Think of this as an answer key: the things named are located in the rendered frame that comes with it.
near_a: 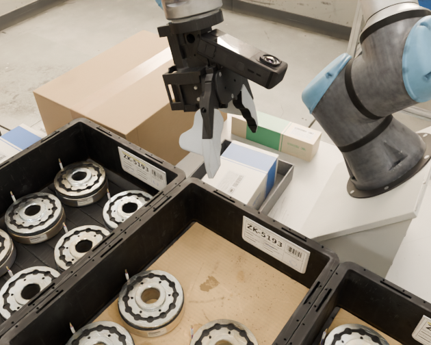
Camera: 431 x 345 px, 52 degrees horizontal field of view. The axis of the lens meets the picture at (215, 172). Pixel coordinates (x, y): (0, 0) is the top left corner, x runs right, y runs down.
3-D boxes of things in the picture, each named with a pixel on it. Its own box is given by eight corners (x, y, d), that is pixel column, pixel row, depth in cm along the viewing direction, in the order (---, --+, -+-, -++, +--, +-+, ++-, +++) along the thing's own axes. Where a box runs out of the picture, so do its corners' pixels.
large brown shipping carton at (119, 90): (150, 87, 143) (143, 29, 129) (227, 119, 130) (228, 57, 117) (53, 155, 119) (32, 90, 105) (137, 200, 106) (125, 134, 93)
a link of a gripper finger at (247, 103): (232, 116, 74) (207, 85, 66) (265, 116, 71) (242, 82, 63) (228, 133, 73) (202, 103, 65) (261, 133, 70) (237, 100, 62)
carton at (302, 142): (230, 133, 125) (231, 116, 121) (241, 122, 129) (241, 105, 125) (310, 162, 116) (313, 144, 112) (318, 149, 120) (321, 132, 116)
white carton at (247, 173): (232, 166, 114) (233, 139, 108) (275, 182, 110) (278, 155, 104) (193, 218, 101) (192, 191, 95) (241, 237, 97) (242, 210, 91)
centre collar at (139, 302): (151, 278, 71) (150, 276, 71) (172, 295, 69) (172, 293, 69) (128, 298, 69) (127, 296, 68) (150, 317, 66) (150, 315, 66)
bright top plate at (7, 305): (40, 257, 75) (39, 255, 75) (78, 289, 70) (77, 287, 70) (-15, 299, 69) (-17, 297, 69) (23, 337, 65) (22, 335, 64)
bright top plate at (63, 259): (92, 218, 81) (91, 215, 81) (126, 248, 76) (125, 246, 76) (43, 250, 76) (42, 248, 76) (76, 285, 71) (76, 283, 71)
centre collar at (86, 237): (87, 232, 78) (87, 229, 78) (104, 247, 76) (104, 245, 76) (63, 248, 76) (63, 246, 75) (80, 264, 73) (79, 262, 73)
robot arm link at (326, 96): (348, 120, 92) (310, 68, 90) (405, 95, 82) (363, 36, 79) (324, 154, 86) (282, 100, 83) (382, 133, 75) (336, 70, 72)
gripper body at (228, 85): (198, 96, 67) (178, 15, 62) (248, 93, 63) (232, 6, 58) (172, 116, 62) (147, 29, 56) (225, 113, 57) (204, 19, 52)
